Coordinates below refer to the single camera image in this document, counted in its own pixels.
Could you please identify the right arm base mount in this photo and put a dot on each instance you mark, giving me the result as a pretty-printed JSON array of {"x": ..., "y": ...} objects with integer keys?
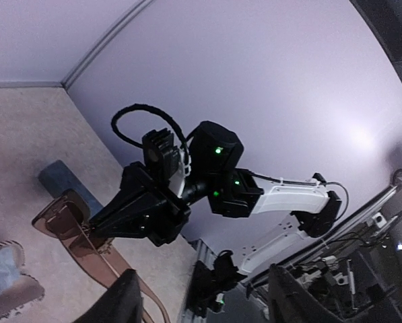
[{"x": 207, "y": 285}]

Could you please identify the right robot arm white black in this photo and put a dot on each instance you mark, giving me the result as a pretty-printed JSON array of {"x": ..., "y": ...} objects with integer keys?
[{"x": 208, "y": 170}]

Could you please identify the blue cleaning cloth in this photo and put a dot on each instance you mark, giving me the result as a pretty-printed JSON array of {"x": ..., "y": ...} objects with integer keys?
[{"x": 0, "y": 269}]

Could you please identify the newspaper print glasses case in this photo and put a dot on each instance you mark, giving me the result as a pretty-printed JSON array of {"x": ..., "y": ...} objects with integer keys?
[{"x": 18, "y": 290}]

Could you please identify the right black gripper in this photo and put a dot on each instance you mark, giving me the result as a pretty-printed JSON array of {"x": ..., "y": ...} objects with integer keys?
[{"x": 143, "y": 208}]

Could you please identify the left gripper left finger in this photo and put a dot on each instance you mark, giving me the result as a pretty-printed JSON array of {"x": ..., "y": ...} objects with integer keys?
[{"x": 121, "y": 303}]

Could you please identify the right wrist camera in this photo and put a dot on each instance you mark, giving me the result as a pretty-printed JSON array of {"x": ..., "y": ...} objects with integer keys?
[{"x": 161, "y": 155}]

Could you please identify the brown sunglasses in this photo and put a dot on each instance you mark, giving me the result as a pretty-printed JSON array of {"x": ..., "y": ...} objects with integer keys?
[{"x": 66, "y": 219}]

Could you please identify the right aluminium corner post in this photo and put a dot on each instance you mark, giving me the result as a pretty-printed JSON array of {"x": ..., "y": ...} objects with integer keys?
[{"x": 103, "y": 41}]

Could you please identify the blue-grey hard glasses case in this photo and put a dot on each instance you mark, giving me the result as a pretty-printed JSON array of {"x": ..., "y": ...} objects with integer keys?
[{"x": 57, "y": 178}]

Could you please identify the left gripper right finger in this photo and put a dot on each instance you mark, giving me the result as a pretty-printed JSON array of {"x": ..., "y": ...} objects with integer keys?
[{"x": 289, "y": 301}]

